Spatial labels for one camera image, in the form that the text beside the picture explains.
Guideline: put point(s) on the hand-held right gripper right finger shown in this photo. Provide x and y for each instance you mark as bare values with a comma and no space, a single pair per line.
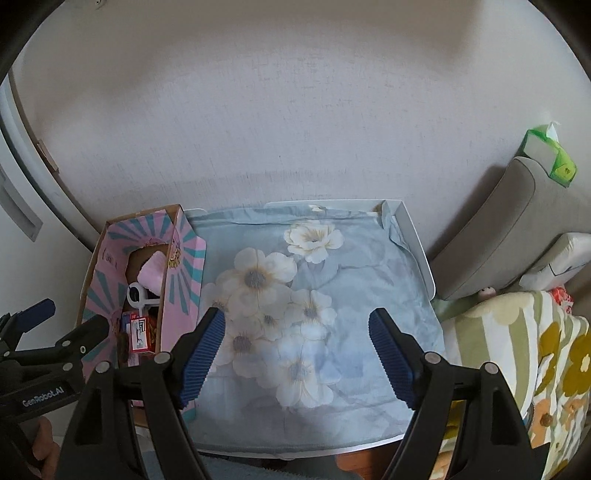
392,355

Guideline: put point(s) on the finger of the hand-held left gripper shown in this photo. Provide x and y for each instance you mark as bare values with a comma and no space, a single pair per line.
32,314
90,332

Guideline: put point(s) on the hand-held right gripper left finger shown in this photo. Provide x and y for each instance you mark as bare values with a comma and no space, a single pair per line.
203,355

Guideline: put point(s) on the red packet with white label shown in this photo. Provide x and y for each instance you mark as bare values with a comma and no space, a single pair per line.
141,332

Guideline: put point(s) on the pink soft pack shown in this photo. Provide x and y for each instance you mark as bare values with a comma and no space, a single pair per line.
154,274

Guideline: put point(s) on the cardboard box with pink flaps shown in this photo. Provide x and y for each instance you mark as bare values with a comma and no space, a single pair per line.
184,258

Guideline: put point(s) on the person's left hand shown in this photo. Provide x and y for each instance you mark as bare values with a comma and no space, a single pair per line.
46,452

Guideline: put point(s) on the pale blue floral cloth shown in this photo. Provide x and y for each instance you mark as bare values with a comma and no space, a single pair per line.
346,323

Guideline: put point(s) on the small doll head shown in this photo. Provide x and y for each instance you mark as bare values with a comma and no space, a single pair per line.
487,291

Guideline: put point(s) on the white tray table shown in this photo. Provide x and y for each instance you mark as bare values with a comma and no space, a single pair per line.
415,240

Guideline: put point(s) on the yellow floral blanket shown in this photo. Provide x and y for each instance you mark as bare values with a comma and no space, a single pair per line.
531,350

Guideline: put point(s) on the white door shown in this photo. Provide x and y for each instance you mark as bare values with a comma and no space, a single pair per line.
14,161

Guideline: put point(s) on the grey sofa cushion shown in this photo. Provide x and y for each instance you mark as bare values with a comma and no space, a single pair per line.
498,230

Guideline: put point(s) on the white pillow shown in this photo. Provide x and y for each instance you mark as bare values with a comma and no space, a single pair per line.
558,263

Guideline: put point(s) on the green tissue pack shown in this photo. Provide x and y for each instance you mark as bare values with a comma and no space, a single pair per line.
551,157

